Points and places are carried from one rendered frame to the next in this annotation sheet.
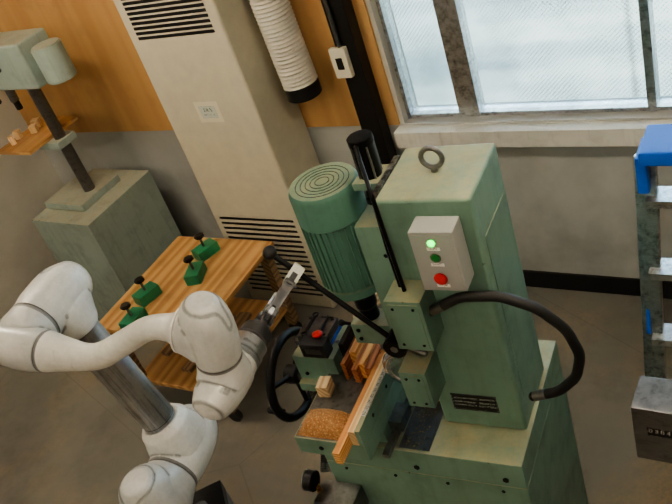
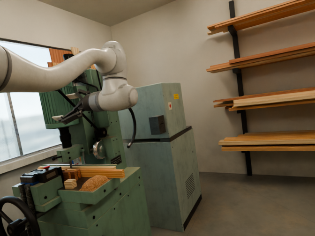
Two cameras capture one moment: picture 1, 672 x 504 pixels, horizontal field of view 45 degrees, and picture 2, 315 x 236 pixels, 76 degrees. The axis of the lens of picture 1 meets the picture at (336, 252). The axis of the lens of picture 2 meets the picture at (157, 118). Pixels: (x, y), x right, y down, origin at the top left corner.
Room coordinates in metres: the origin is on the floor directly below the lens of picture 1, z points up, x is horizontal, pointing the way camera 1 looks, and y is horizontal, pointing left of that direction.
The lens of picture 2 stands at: (1.39, 1.20, 1.27)
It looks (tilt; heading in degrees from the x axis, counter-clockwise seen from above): 5 degrees down; 259
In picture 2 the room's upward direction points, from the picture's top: 8 degrees counter-clockwise
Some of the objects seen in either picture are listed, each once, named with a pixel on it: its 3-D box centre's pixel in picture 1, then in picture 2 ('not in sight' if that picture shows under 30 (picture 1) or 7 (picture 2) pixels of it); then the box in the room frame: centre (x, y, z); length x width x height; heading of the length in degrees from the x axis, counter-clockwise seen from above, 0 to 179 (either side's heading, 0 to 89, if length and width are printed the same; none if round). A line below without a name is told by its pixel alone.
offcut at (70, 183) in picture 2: (325, 386); (70, 183); (1.68, 0.16, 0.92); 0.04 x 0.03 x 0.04; 151
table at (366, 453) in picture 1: (356, 364); (57, 189); (1.77, 0.06, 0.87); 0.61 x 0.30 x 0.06; 145
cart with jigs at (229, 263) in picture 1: (202, 318); not in sight; (3.06, 0.68, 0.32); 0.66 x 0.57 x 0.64; 141
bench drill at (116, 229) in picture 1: (86, 181); not in sight; (3.89, 1.06, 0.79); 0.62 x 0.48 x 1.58; 48
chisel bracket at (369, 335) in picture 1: (381, 328); (71, 153); (1.69, -0.04, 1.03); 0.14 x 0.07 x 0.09; 55
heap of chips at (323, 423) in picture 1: (324, 420); (94, 180); (1.56, 0.18, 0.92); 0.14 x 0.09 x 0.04; 55
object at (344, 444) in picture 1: (383, 361); (75, 173); (1.69, -0.01, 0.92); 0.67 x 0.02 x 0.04; 145
